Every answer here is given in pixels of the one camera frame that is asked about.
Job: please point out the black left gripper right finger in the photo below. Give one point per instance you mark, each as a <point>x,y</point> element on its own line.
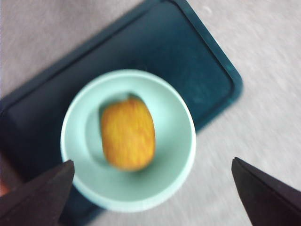
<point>265,200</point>

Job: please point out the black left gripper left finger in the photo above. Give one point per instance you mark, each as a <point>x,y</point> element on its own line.
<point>40,200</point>

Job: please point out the teal ribbed bowl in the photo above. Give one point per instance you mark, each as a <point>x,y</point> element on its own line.
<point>164,176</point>

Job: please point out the orange-brown kiwi fruit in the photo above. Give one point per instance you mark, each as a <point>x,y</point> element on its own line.
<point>128,134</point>

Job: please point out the black rectangular tray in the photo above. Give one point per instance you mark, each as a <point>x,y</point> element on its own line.
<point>164,47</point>

